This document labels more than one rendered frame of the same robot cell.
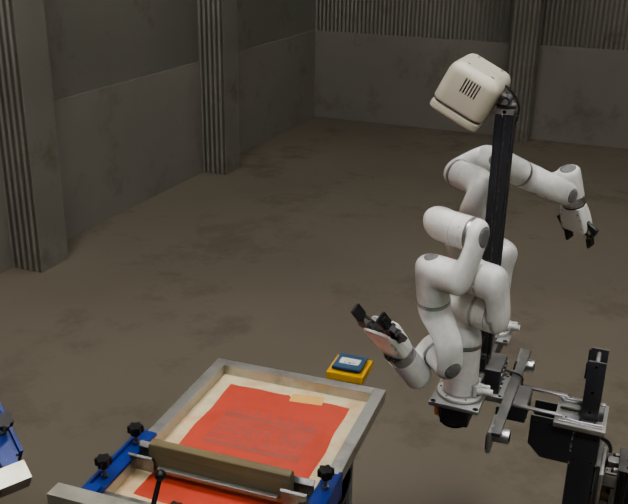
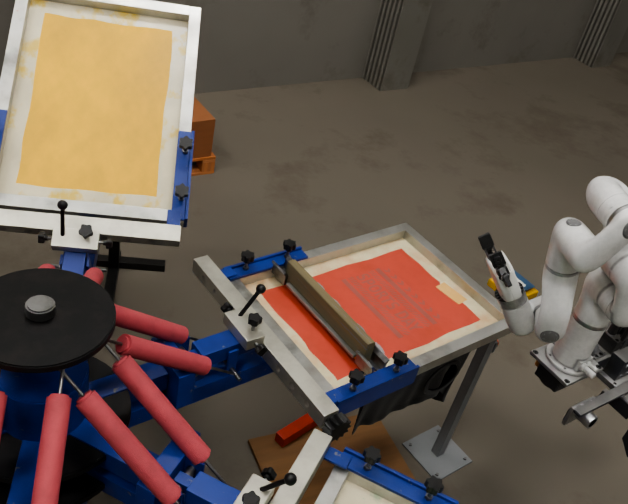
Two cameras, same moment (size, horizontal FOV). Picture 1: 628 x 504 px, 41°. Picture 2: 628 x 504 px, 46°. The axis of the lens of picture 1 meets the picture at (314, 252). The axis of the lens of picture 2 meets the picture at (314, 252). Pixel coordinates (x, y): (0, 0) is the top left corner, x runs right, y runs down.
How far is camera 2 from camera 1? 0.56 m
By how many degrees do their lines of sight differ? 28
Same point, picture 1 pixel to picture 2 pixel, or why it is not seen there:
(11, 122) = not seen: outside the picture
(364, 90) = not seen: outside the picture
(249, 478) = (341, 328)
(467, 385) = (572, 356)
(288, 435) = (410, 313)
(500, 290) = not seen: outside the picture
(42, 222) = (396, 49)
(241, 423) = (382, 283)
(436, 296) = (561, 262)
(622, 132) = not seen: outside the picture
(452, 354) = (553, 321)
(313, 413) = (446, 307)
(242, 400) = (398, 266)
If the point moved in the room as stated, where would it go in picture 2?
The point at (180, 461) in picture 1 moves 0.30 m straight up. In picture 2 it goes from (303, 287) to (322, 207)
